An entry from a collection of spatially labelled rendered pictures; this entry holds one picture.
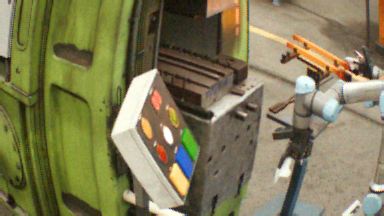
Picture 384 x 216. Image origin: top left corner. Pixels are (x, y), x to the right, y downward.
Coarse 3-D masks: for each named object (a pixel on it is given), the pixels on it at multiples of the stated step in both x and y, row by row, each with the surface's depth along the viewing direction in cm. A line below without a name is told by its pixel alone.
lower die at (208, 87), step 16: (160, 48) 309; (160, 64) 298; (176, 64) 296; (208, 64) 299; (176, 80) 290; (192, 80) 289; (208, 80) 289; (224, 80) 293; (176, 96) 289; (192, 96) 285; (208, 96) 287
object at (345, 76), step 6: (288, 42) 335; (300, 48) 331; (306, 54) 329; (312, 54) 328; (318, 60) 324; (324, 60) 324; (324, 66) 323; (330, 66) 320; (336, 72) 318; (342, 72) 316; (342, 78) 317; (348, 78) 314
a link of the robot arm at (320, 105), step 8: (320, 96) 227; (328, 96) 227; (336, 96) 229; (312, 104) 228; (320, 104) 226; (328, 104) 224; (336, 104) 224; (312, 112) 230; (320, 112) 226; (328, 112) 224; (336, 112) 225; (328, 120) 225
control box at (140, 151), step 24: (144, 96) 233; (168, 96) 249; (120, 120) 227; (168, 120) 243; (120, 144) 222; (144, 144) 221; (168, 144) 237; (144, 168) 224; (168, 168) 230; (192, 168) 246; (168, 192) 227
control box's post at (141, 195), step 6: (138, 180) 246; (138, 186) 248; (138, 192) 249; (144, 192) 249; (138, 198) 250; (144, 198) 250; (138, 204) 252; (144, 204) 251; (138, 210) 254; (144, 210) 252
